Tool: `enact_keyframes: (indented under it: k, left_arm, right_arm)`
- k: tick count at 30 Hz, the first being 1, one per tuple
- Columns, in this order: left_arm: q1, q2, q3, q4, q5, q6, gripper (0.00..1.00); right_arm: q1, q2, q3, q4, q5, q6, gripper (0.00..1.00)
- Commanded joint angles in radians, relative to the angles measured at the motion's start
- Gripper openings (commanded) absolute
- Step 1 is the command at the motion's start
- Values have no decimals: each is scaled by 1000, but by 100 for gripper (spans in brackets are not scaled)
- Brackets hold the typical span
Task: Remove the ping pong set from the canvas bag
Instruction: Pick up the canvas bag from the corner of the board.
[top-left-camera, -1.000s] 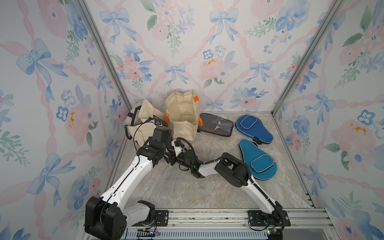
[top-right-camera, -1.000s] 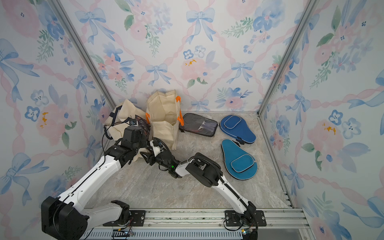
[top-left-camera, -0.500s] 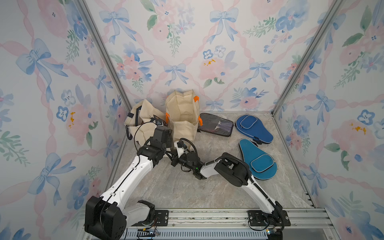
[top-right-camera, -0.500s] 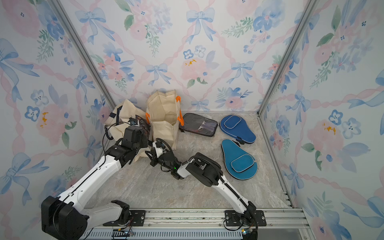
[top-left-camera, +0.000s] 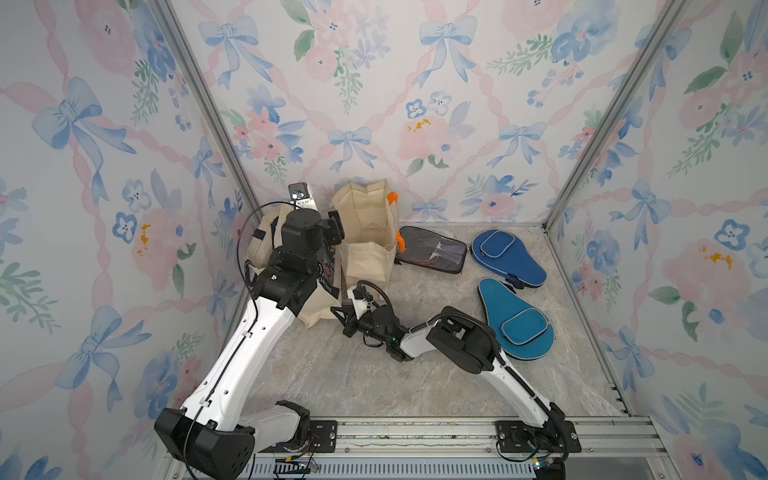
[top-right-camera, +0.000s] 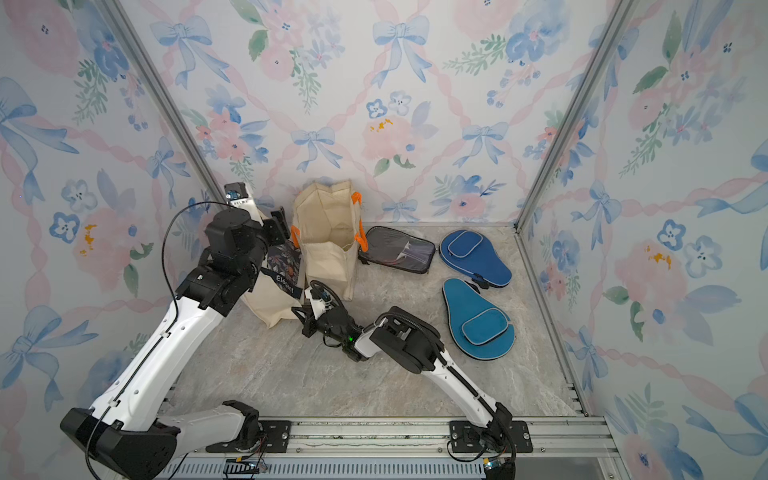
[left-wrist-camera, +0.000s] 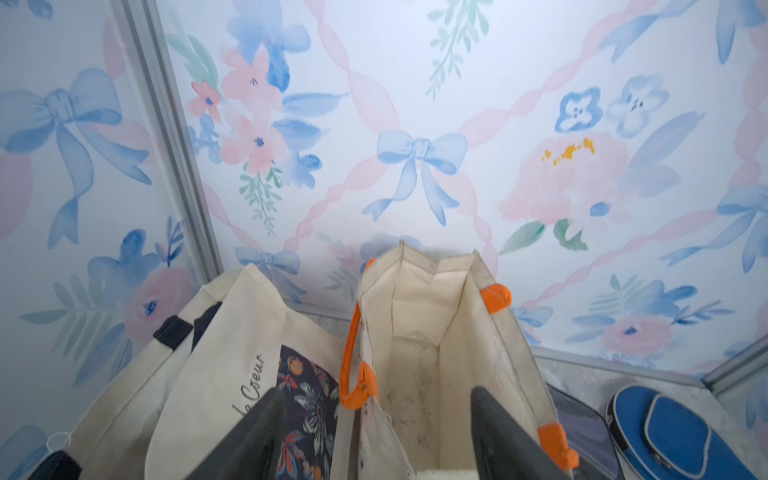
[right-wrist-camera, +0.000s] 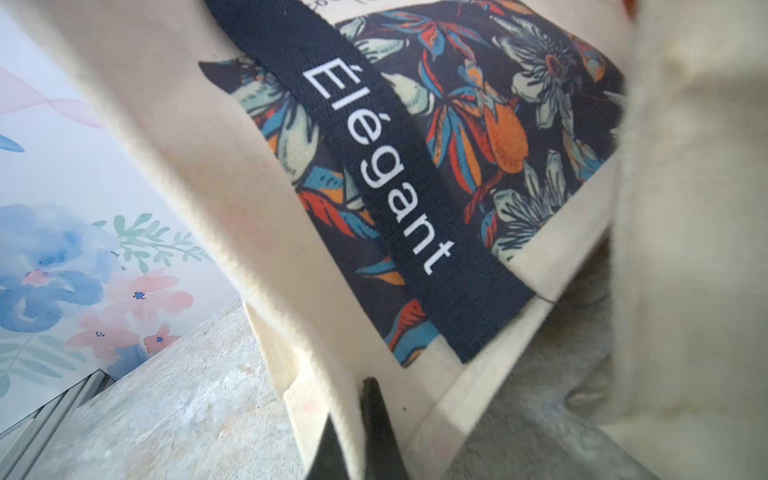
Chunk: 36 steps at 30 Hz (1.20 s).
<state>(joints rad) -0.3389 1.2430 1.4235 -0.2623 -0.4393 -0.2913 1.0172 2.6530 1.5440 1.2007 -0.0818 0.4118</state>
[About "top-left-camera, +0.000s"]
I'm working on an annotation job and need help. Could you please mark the canvas bag navy handles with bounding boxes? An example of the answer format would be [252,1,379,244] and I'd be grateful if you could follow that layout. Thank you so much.
[243,202,340,327]

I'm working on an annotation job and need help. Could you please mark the canvas bag orange handles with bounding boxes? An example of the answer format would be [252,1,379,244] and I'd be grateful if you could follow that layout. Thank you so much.
[331,180,400,290]

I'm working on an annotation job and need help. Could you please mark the black paddle case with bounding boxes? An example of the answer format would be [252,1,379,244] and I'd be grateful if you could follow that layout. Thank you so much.
[395,226,468,274]

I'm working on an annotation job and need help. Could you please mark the blue paddle case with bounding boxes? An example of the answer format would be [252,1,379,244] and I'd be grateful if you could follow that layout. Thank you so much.
[470,230,547,289]

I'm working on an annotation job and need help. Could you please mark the teal paddle case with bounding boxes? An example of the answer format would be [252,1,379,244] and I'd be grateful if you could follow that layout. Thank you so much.
[477,278,555,361]

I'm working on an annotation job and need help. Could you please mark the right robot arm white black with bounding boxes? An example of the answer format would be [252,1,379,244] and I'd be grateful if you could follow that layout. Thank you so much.
[331,301,570,455]

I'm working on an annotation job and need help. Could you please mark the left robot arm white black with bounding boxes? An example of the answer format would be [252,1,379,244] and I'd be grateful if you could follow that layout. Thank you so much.
[154,208,344,479]

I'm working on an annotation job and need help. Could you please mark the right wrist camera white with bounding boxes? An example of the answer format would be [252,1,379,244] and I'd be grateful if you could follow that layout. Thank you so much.
[347,286,373,320]

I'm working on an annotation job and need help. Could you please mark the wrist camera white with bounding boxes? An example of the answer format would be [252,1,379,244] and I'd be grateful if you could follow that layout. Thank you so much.
[347,286,373,320]
[288,182,318,211]

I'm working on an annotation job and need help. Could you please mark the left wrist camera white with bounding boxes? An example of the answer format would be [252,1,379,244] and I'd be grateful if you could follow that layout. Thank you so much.
[288,182,318,211]

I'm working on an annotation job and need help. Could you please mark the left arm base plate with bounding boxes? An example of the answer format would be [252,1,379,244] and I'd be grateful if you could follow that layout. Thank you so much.
[262,420,338,455]

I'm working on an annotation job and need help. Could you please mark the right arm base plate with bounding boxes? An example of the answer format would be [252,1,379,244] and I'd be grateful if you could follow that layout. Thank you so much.
[494,420,582,456]

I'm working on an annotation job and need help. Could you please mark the aluminium corner post left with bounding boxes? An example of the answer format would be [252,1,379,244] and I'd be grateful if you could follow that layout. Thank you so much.
[148,0,259,209]

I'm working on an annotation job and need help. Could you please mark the aluminium corner post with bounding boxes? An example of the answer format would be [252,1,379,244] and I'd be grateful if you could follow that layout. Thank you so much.
[542,0,689,234]
[148,0,259,209]

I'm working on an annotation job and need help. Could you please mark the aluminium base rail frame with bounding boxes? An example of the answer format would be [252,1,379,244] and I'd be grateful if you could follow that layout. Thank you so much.
[236,417,681,479]

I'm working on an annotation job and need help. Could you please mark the aluminium corner post right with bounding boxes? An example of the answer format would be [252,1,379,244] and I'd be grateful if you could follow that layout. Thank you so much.
[542,0,689,234]

